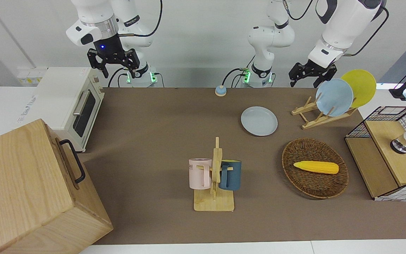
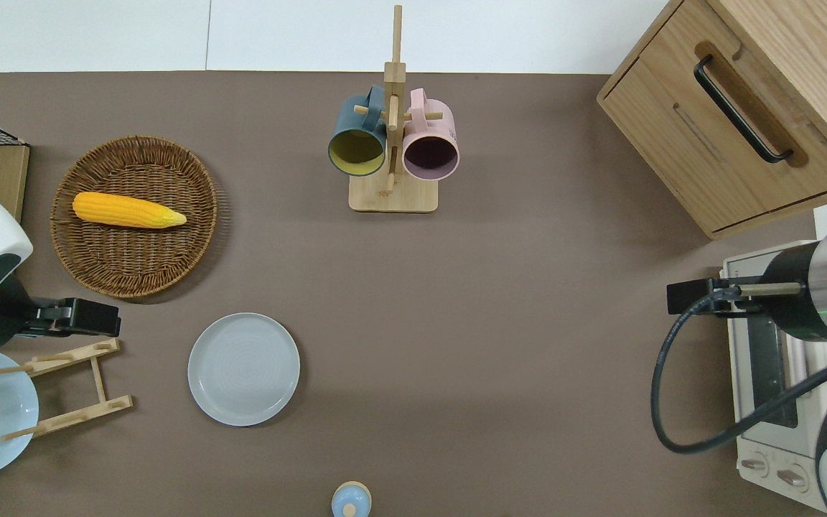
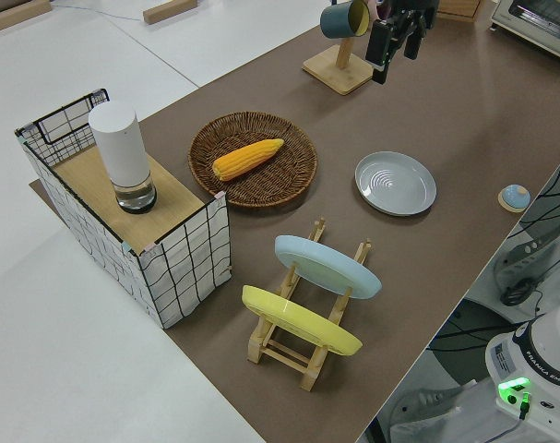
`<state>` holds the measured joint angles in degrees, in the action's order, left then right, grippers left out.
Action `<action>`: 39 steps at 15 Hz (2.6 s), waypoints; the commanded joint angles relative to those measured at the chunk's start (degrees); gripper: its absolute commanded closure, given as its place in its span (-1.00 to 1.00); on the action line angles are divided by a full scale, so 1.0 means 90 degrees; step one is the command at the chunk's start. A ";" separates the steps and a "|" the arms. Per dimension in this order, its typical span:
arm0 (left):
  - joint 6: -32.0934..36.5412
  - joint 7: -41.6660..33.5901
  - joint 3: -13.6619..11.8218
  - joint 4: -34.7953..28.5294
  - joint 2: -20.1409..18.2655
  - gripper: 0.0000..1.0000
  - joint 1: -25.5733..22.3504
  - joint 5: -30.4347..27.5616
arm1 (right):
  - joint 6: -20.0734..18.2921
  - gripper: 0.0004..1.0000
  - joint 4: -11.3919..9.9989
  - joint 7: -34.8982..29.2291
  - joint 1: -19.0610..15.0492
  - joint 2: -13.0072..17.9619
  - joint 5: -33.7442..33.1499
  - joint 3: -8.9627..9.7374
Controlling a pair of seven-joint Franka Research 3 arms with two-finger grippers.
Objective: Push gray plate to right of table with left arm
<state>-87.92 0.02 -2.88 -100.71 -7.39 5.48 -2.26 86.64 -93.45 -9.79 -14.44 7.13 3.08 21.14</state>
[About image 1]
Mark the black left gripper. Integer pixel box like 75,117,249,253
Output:
289,59,337,89

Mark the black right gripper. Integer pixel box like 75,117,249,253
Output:
87,33,141,79

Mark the gray plate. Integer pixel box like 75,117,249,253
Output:
241,106,278,137

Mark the light blue plate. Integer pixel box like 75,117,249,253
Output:
315,78,354,117

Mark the wooden plate rack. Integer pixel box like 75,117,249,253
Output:
291,97,358,130

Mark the yellow plate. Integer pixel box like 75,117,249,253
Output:
341,69,377,108

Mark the white toaster oven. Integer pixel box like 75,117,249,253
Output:
16,67,105,153

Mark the brown table mat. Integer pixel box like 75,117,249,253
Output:
80,87,406,245

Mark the yellow corn cob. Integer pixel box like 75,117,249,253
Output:
293,161,339,175

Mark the brown wicker basket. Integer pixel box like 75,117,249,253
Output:
282,138,349,199

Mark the dark blue mug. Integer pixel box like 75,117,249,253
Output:
219,160,242,191

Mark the pink mug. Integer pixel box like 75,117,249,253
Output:
189,158,212,189

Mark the wooden cabinet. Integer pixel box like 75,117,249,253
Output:
0,119,113,254

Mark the wooden mug holder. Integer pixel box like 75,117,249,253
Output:
193,137,235,212

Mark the black base cable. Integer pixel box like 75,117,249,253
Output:
222,68,251,87
107,67,128,87

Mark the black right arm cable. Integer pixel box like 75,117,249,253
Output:
118,0,163,38

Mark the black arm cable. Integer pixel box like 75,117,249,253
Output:
118,0,163,38
344,6,389,57

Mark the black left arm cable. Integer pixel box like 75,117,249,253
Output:
344,6,389,57

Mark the white wall socket strip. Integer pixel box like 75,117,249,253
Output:
17,68,48,86

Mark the wire shelf with wooden boards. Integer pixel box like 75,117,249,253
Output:
345,106,406,201

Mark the black cabinet handle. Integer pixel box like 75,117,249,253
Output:
59,139,86,184

